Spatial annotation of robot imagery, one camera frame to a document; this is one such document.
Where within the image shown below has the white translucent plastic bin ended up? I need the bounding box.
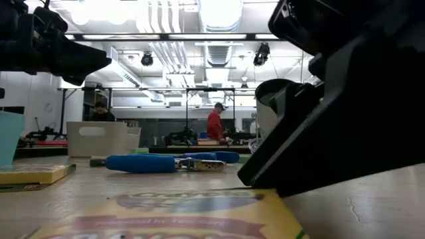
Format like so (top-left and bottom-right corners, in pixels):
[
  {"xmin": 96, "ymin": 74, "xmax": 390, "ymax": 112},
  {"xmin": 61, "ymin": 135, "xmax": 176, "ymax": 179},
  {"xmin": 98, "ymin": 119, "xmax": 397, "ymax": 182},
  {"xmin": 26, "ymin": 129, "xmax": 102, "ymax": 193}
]
[{"xmin": 66, "ymin": 121, "xmax": 142, "ymax": 158}]

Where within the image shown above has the person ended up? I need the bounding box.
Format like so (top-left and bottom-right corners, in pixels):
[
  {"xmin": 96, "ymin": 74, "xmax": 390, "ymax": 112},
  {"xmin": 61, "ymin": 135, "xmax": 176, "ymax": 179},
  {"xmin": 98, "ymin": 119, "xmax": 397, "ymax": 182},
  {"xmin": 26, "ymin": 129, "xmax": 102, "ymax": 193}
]
[
  {"xmin": 206, "ymin": 102, "xmax": 226, "ymax": 142},
  {"xmin": 90, "ymin": 101, "xmax": 116, "ymax": 122}
]

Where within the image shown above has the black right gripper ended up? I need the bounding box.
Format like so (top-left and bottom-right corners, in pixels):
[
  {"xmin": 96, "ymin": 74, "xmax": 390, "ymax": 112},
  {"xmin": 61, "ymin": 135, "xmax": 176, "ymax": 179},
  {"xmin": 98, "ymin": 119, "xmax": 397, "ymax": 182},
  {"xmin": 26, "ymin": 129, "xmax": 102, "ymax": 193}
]
[{"xmin": 268, "ymin": 0, "xmax": 425, "ymax": 129}]

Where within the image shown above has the black background workstation frame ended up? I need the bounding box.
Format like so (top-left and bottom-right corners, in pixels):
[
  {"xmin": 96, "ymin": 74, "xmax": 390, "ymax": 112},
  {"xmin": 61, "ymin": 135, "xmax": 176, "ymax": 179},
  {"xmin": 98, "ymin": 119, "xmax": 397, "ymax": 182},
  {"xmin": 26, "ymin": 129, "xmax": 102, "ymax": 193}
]
[{"xmin": 58, "ymin": 86, "xmax": 237, "ymax": 142}]

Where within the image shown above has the teal plastic cup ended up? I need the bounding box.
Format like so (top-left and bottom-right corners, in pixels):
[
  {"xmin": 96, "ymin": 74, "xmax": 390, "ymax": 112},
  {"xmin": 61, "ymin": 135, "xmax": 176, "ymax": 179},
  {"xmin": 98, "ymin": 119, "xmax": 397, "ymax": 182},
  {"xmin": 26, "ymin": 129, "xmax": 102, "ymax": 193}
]
[{"xmin": 0, "ymin": 110, "xmax": 26, "ymax": 167}]

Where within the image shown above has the grey cylindrical cup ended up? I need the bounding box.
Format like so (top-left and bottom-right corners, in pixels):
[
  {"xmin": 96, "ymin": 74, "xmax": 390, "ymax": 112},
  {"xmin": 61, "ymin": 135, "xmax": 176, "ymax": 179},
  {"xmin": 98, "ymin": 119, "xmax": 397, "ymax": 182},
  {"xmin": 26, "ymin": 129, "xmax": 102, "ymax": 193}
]
[{"xmin": 254, "ymin": 78, "xmax": 301, "ymax": 142}]

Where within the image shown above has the blue-handled metal hole punch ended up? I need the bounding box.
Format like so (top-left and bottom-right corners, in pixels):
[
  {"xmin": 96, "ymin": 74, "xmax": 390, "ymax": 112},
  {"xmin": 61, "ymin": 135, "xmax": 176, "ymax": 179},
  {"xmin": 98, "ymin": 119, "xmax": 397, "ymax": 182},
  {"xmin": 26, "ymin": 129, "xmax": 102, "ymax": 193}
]
[
  {"xmin": 142, "ymin": 151, "xmax": 240, "ymax": 164},
  {"xmin": 105, "ymin": 154, "xmax": 227, "ymax": 174}
]

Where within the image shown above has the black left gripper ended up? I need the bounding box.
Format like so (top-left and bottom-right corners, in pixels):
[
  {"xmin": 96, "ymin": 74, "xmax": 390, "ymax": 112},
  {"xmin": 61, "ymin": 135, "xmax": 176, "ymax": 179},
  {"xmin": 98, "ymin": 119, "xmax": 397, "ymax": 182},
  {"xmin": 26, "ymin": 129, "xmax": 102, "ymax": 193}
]
[{"xmin": 0, "ymin": 0, "xmax": 112, "ymax": 86}]

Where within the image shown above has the black horizontal rig crossbar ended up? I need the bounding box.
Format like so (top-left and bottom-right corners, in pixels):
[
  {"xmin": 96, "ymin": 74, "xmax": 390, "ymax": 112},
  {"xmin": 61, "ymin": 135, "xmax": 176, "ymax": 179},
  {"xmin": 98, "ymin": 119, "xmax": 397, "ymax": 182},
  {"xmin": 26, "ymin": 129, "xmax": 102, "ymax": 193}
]
[{"xmin": 64, "ymin": 32, "xmax": 280, "ymax": 42}]

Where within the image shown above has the black aluminium table frame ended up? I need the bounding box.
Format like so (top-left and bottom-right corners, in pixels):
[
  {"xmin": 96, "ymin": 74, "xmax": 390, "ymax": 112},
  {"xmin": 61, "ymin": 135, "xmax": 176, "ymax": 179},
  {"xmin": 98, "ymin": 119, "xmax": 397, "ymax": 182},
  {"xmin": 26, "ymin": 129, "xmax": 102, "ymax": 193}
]
[{"xmin": 13, "ymin": 145, "xmax": 253, "ymax": 159}]

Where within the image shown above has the black wall screen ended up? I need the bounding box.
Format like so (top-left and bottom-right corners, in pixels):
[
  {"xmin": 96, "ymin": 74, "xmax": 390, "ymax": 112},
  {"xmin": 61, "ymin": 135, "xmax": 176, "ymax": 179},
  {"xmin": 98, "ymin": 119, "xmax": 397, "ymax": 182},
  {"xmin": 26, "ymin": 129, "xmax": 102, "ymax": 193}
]
[{"xmin": 0, "ymin": 106, "xmax": 25, "ymax": 116}]

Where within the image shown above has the red flat mat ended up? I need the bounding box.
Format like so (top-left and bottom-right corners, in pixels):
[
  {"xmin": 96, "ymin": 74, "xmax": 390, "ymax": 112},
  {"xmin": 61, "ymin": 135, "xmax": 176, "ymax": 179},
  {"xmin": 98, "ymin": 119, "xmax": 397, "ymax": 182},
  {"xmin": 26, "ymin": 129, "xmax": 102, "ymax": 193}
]
[{"xmin": 36, "ymin": 139, "xmax": 68, "ymax": 146}]

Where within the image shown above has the black ceiling spotlight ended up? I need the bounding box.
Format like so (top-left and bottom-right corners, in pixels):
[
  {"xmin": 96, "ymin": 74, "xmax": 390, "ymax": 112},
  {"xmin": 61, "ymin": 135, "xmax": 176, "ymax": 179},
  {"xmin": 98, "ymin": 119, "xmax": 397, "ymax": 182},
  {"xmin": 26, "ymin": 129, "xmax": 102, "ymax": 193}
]
[
  {"xmin": 252, "ymin": 42, "xmax": 271, "ymax": 66},
  {"xmin": 140, "ymin": 51, "xmax": 154, "ymax": 66}
]

